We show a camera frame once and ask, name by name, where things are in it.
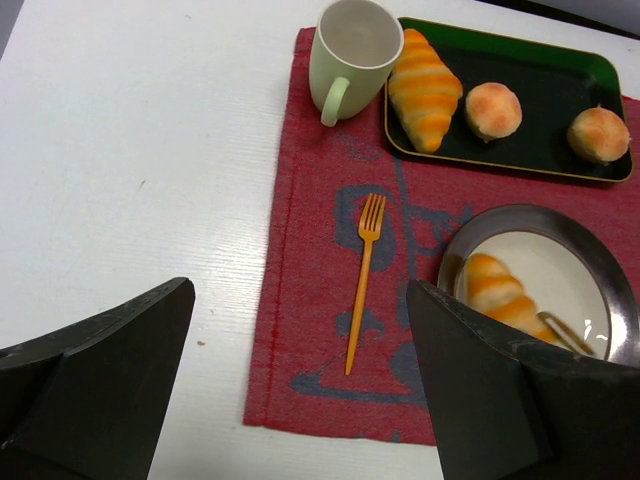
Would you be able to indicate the dark rimmed white plate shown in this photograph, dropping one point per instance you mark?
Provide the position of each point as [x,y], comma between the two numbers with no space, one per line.
[563,266]

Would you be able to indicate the round bun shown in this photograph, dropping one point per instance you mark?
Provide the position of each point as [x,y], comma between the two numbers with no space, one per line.
[599,135]
[492,111]

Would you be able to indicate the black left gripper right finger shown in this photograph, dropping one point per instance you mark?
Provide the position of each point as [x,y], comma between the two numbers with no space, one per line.
[505,405]

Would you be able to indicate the orange plastic fork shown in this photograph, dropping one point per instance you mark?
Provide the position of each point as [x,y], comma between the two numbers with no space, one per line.
[369,230]

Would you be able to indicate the round bun left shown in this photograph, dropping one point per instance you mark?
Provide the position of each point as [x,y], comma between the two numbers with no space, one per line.
[492,111]

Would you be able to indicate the pale green mug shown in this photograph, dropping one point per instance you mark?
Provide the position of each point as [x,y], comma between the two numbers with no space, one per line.
[355,46]

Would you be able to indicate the metal serving tongs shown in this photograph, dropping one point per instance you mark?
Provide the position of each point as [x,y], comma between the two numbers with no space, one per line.
[565,335]

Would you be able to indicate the small striped croissant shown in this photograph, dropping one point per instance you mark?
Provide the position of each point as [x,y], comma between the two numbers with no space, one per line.
[492,290]

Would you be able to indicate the large striped croissant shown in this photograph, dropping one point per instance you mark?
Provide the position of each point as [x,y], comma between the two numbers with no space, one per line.
[424,93]

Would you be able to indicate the red patterned placemat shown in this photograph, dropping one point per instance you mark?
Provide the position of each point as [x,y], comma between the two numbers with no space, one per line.
[297,381]

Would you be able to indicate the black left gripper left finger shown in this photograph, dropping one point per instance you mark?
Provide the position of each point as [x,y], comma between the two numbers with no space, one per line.
[88,401]

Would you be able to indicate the round bun right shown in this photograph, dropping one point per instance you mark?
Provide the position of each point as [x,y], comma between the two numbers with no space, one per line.
[599,135]

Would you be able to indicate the dark green serving tray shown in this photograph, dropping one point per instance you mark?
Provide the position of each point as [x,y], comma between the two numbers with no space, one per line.
[553,85]

